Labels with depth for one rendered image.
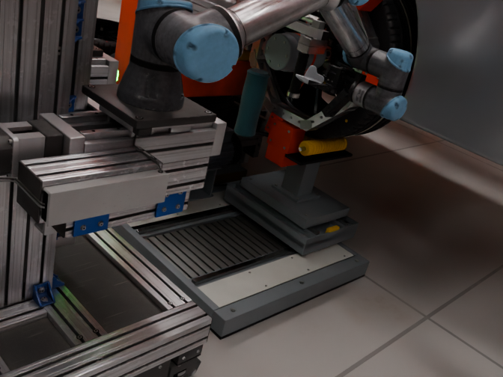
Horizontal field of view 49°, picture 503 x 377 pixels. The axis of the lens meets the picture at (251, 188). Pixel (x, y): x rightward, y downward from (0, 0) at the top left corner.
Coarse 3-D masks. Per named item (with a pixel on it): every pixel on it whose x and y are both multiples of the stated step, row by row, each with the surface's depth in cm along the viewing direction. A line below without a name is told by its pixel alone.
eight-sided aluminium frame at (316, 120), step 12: (360, 12) 189; (360, 24) 188; (372, 36) 190; (252, 48) 226; (264, 48) 227; (252, 60) 226; (264, 60) 228; (360, 72) 191; (276, 96) 226; (276, 108) 221; (288, 108) 222; (348, 108) 197; (288, 120) 217; (300, 120) 213; (312, 120) 210; (324, 120) 205
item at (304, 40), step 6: (300, 36) 179; (306, 36) 179; (300, 42) 180; (306, 42) 178; (312, 42) 178; (318, 42) 180; (324, 42) 182; (300, 48) 180; (306, 48) 178; (312, 48) 179; (318, 48) 181; (324, 48) 183; (312, 54) 181; (318, 54) 182
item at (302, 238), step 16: (240, 192) 252; (240, 208) 248; (256, 208) 240; (272, 208) 241; (272, 224) 235; (288, 224) 235; (320, 224) 242; (336, 224) 242; (352, 224) 244; (288, 240) 229; (304, 240) 223; (320, 240) 230; (336, 240) 240
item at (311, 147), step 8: (304, 144) 214; (312, 144) 214; (320, 144) 217; (328, 144) 221; (336, 144) 224; (344, 144) 228; (304, 152) 215; (312, 152) 215; (320, 152) 219; (328, 152) 224
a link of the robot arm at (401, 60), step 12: (372, 60) 160; (384, 60) 158; (396, 60) 154; (408, 60) 154; (372, 72) 161; (384, 72) 157; (396, 72) 155; (408, 72) 156; (384, 84) 158; (396, 84) 157
